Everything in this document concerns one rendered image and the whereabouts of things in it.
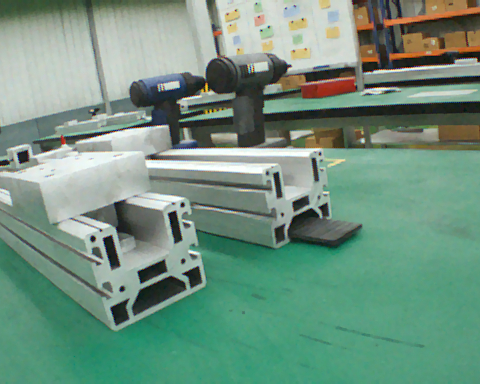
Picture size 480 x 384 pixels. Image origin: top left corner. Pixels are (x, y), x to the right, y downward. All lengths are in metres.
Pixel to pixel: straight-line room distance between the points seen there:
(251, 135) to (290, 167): 0.22
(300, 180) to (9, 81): 12.20
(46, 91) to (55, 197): 12.44
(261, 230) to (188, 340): 0.18
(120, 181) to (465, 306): 0.32
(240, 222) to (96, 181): 0.17
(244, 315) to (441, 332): 0.15
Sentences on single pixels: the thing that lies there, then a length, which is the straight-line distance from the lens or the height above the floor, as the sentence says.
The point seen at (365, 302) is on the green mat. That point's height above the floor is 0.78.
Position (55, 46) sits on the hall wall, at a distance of 13.14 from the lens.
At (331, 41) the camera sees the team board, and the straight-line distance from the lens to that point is 3.65.
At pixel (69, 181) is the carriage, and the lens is 0.41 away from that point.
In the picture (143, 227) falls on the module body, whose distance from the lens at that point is 0.41.
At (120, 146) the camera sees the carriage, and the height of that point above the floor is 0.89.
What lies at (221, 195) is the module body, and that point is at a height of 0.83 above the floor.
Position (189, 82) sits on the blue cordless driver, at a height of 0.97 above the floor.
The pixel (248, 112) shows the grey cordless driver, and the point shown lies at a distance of 0.72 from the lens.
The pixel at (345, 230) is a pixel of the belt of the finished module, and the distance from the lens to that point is 0.46.
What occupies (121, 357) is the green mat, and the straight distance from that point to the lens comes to 0.34.
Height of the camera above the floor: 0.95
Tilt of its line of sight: 15 degrees down
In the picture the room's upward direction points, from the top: 10 degrees counter-clockwise
